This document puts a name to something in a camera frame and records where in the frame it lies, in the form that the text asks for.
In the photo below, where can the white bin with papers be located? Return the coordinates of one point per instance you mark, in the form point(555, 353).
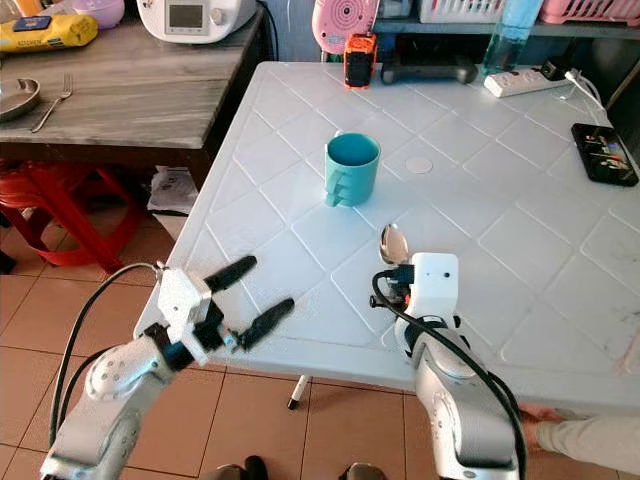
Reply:
point(175, 195)

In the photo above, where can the silver metal fork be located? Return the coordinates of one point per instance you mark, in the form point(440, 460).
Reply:
point(52, 105)

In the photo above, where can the dark left robot foot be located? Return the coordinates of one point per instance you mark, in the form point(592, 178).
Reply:
point(242, 468)

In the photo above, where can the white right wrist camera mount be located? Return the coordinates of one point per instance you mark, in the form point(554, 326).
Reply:
point(435, 285)

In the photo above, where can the round metal dish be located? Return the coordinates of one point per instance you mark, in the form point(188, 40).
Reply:
point(18, 98)

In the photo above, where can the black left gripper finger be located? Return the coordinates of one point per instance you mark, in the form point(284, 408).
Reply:
point(268, 324)
point(232, 273)

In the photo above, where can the pink round appliance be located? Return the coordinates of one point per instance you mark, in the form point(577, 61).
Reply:
point(342, 22)

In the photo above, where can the red plastic stool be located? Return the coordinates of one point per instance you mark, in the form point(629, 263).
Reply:
point(30, 195)

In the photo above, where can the dark right robot foot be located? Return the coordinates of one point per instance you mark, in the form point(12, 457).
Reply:
point(365, 471)

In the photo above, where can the grey wooden table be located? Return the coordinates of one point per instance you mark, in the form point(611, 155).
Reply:
point(150, 100)

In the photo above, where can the pink plastic bowl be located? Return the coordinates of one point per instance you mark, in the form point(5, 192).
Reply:
point(98, 12)

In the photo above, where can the person's beige sleeved forearm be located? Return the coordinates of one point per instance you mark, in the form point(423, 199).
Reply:
point(595, 442)

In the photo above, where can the black smartphone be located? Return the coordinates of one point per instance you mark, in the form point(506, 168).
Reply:
point(605, 154)

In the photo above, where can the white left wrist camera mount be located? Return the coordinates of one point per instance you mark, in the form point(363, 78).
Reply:
point(185, 300)

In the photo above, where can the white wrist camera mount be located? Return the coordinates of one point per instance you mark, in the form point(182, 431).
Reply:
point(185, 300)
point(435, 285)

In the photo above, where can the white plastic basket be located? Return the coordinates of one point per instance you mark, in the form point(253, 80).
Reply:
point(460, 10)

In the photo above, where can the white power strip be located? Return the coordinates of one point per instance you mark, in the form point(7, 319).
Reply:
point(520, 83)

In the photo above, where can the pink plastic basket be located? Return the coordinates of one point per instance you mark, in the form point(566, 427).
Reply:
point(590, 10)

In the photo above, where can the white table leg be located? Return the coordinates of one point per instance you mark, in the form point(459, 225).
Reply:
point(297, 390)

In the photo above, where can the teal plastic mug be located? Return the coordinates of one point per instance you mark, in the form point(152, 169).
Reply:
point(352, 172)

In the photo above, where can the silver metal spoon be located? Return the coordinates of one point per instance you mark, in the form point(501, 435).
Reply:
point(393, 244)

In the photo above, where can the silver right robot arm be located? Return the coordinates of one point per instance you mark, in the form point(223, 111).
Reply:
point(460, 400)

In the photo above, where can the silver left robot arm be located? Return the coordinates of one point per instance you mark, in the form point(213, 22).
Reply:
point(110, 385)

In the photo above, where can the person's bare hand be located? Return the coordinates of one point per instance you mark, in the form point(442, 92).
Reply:
point(541, 414)

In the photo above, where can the clear blue-green bottle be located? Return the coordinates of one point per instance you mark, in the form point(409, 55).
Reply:
point(510, 38)

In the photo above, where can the dark robot foot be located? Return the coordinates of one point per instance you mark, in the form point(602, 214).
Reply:
point(365, 471)
point(242, 468)

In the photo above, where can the white kitchen appliance with display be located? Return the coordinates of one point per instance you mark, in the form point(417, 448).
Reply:
point(195, 20)

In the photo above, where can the orange and black device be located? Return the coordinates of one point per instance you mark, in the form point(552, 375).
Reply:
point(360, 62)

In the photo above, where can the black plug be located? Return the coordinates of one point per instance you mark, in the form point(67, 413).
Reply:
point(554, 70)

